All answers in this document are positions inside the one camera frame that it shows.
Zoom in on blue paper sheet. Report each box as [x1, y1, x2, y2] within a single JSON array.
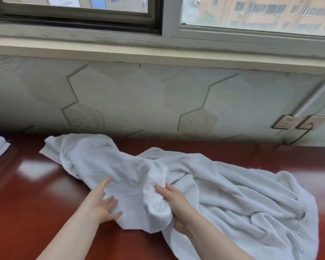
[[90, 0, 108, 10]]

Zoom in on person's right hand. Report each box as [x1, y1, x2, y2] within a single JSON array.
[[154, 183, 199, 236]]

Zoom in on black power cable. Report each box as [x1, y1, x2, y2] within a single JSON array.
[[288, 123, 314, 146]]

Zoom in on white window frame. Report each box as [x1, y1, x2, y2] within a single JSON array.
[[161, 0, 325, 49]]

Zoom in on person's left forearm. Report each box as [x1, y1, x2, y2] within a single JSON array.
[[36, 201, 101, 260]]

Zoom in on orange apartment building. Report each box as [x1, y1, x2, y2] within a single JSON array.
[[197, 0, 325, 32]]

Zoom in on white paper sheet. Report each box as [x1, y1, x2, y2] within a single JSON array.
[[47, 0, 81, 8]]

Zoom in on person's right forearm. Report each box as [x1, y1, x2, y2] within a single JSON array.
[[186, 212, 256, 260]]

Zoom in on beige window sill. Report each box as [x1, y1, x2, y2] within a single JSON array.
[[0, 34, 325, 70]]

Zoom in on person's left hand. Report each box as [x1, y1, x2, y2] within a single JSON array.
[[82, 176, 123, 226]]

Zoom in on dark sliding window frame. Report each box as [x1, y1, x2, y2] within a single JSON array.
[[0, 0, 163, 36]]

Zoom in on beige wall socket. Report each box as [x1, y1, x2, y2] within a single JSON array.
[[271, 114, 305, 130], [297, 115, 325, 130]]

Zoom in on large white towel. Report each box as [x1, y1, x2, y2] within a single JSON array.
[[39, 133, 320, 260]]

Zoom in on white framed wall panel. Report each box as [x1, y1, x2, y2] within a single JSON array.
[[292, 81, 325, 118]]

